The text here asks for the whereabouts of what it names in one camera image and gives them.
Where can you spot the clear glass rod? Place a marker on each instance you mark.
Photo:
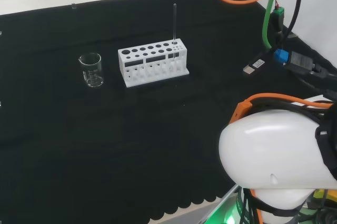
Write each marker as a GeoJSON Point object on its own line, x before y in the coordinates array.
{"type": "Point", "coordinates": [174, 23]}

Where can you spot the white test tube rack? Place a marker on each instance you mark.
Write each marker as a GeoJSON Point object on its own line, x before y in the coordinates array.
{"type": "Point", "coordinates": [152, 62]}

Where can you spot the clear glass beaker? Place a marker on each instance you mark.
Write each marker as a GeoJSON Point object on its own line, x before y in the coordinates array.
{"type": "Point", "coordinates": [92, 72]}

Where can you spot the black USB plug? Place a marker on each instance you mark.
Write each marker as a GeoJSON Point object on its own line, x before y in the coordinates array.
{"type": "Point", "coordinates": [256, 63]}

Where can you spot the black bench cloth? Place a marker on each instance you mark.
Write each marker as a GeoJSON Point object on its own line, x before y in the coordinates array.
{"type": "Point", "coordinates": [79, 142]}

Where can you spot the pale board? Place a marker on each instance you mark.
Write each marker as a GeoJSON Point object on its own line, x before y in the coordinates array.
{"type": "Point", "coordinates": [189, 216]}

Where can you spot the black adapter block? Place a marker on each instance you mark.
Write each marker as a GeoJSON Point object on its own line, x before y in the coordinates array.
{"type": "Point", "coordinates": [300, 62]}

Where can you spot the green terminal plug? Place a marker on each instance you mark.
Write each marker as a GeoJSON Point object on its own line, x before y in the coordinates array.
{"type": "Point", "coordinates": [278, 13]}

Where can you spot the yellow stop button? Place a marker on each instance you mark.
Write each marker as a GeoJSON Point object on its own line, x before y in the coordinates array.
{"type": "Point", "coordinates": [319, 194]}

